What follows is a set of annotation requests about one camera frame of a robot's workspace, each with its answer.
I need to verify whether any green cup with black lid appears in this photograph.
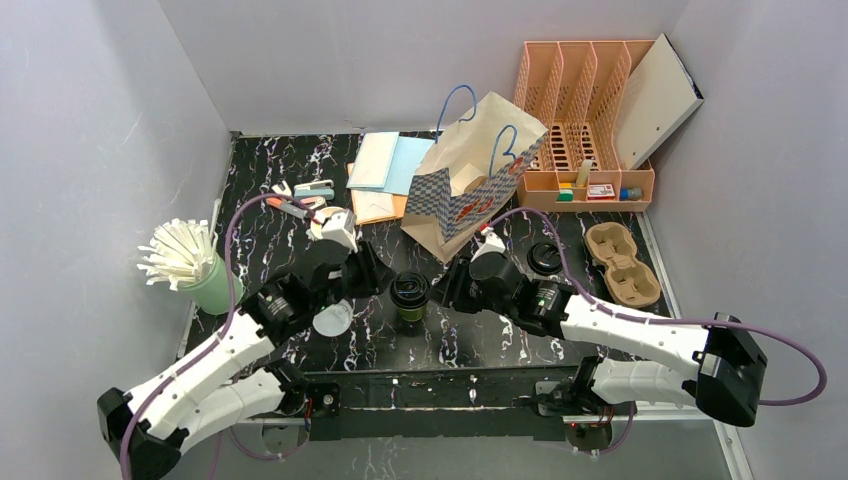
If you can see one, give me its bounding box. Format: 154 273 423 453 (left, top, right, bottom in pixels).
389 271 430 322

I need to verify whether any blue checkered paper bag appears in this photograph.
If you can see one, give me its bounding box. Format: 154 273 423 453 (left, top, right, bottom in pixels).
401 84 548 263

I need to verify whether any stack of white paper cups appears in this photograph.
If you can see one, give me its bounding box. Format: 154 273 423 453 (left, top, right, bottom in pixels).
307 208 333 240

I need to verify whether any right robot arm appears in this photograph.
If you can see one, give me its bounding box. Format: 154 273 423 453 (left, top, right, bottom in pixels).
429 253 767 427

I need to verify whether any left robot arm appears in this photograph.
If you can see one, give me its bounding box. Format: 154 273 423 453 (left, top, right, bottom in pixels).
97 240 395 479

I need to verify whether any clear plastic cup lid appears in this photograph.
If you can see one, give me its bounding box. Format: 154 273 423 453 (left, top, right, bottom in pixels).
313 299 353 338

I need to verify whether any black cup lid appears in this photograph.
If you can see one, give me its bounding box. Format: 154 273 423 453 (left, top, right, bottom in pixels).
526 242 563 276

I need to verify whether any pink white mini stapler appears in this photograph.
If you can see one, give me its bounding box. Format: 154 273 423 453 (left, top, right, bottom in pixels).
300 196 327 211

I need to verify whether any green cup of straws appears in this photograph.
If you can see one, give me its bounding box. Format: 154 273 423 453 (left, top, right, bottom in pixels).
136 218 245 316

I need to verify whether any white staple remover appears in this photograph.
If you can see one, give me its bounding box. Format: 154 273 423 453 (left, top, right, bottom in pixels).
271 181 292 196

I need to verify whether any green eraser block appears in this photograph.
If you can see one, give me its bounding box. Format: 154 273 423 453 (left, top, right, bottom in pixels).
556 188 574 203

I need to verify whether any light blue envelope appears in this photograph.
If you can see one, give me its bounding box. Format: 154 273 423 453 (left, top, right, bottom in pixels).
347 132 434 196

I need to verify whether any peach desk file organizer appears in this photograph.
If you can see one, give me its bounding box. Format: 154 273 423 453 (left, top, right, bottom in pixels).
512 40 655 213

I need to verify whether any white board binder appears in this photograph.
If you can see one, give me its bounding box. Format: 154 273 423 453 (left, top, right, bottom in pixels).
613 34 704 170

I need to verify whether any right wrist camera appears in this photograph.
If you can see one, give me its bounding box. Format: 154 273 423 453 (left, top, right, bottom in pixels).
471 224 506 261

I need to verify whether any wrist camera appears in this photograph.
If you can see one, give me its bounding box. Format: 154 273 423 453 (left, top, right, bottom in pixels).
321 206 358 252
471 224 506 261

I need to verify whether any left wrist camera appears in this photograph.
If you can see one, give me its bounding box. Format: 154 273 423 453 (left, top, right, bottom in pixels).
321 206 358 252

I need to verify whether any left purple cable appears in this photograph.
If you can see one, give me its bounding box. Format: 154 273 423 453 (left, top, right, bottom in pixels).
119 193 319 480

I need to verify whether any purple cable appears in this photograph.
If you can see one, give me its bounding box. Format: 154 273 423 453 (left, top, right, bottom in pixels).
483 207 828 457
119 193 319 480

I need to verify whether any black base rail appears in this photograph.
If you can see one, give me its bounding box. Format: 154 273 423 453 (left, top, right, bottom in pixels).
241 370 617 442

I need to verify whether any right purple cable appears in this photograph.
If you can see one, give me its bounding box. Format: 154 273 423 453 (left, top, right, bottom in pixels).
483 207 828 457

